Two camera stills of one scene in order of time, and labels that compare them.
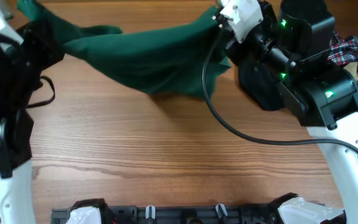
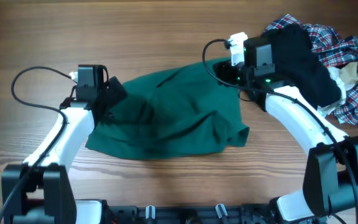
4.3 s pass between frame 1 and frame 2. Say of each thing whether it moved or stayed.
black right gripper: moved
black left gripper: moved
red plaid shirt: stayed
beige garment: stayed
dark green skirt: moved
